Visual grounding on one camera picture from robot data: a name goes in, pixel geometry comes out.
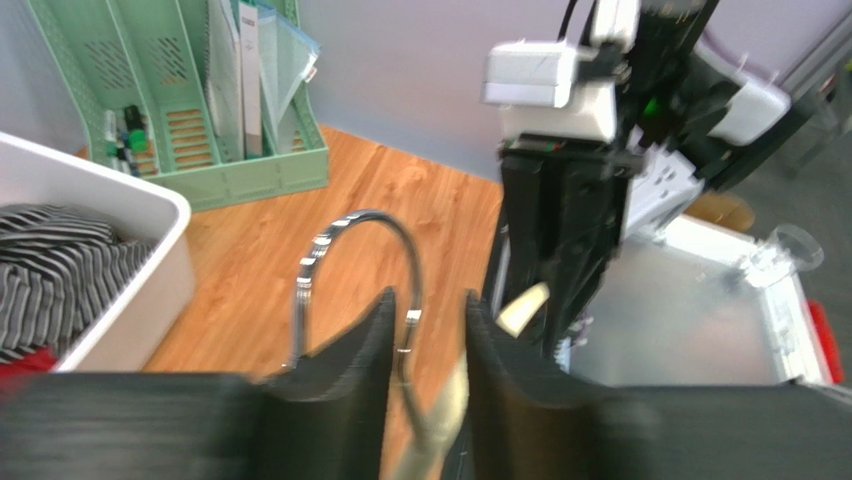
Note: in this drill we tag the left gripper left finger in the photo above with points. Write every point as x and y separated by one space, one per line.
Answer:
325 419

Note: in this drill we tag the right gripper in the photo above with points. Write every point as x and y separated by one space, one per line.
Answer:
564 207

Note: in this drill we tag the pens in organizer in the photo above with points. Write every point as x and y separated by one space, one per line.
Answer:
126 136

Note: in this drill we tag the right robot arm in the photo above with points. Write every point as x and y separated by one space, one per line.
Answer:
680 103

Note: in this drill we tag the green file organizer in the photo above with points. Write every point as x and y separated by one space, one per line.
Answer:
150 54

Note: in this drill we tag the clear document pouch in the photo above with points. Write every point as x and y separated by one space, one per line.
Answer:
287 58

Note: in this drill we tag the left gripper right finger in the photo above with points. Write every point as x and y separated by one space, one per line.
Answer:
530 420

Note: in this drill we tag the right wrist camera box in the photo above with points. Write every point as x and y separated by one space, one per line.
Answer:
540 90

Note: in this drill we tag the red tank top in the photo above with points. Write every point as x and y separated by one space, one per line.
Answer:
40 361

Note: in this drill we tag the clear plastic cup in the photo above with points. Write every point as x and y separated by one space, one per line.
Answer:
788 250

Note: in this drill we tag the black white striped top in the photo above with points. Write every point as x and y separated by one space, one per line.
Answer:
61 271

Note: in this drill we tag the white plastic basket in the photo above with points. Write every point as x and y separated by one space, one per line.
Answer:
129 332

